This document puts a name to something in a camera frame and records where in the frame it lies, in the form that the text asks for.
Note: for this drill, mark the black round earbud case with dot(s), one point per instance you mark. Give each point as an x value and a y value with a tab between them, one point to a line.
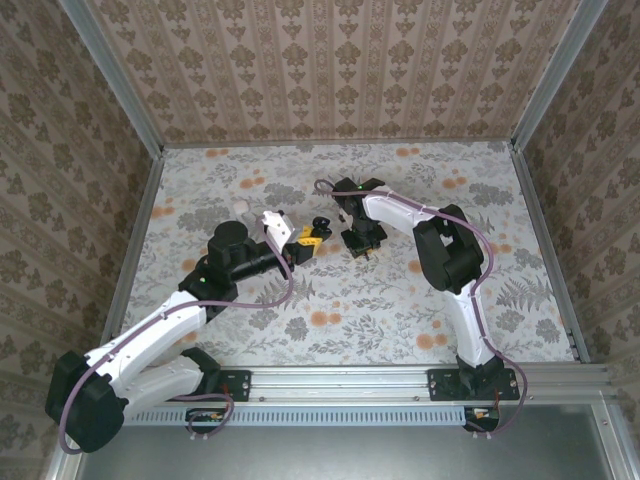
321	225

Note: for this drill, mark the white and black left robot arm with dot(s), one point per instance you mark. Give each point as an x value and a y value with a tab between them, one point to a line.
150	325

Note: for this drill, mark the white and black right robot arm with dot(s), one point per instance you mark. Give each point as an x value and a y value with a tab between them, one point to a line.
400	212

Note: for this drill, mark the black connector box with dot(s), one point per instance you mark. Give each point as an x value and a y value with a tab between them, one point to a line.
482	417
202	417

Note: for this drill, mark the grey metal sheet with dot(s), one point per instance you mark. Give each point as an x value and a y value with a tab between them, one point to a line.
350	455

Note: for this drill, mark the aluminium table side rail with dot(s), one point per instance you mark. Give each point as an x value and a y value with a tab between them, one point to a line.
545	240
132	250

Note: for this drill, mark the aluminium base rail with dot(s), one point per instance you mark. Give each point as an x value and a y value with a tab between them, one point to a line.
340	385

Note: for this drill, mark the aluminium frame post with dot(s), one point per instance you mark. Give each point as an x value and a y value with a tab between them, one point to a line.
560	75
110	75

